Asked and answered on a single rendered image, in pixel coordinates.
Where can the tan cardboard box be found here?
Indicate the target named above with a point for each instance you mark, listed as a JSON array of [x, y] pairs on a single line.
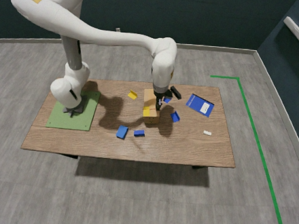
[[150, 101]]

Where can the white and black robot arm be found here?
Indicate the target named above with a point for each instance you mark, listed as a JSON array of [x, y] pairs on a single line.
[[63, 17]]

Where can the blue notebook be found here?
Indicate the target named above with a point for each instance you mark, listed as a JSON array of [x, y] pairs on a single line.
[[200, 105]]

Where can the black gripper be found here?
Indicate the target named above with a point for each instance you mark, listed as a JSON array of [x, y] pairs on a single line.
[[159, 99]]

